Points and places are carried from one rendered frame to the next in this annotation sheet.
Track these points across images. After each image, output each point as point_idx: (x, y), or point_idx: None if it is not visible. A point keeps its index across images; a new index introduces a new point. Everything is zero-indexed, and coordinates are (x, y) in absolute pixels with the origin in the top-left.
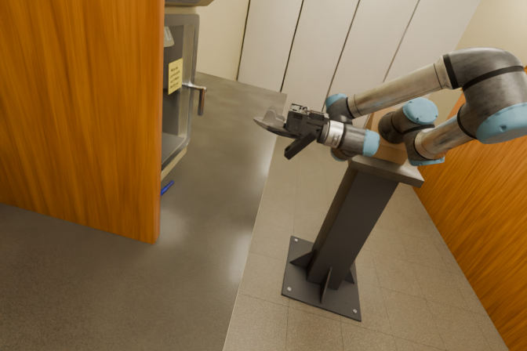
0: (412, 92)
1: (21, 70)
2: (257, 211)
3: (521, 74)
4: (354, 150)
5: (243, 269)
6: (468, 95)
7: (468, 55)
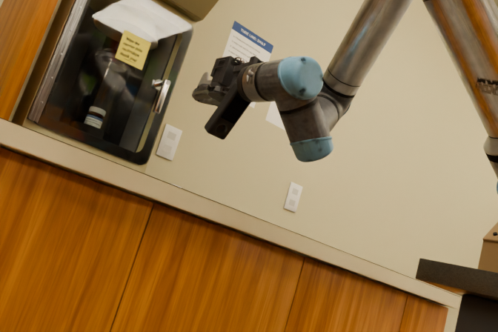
0: (369, 2)
1: (21, 0)
2: (119, 164)
3: None
4: (270, 79)
5: (17, 125)
6: None
7: None
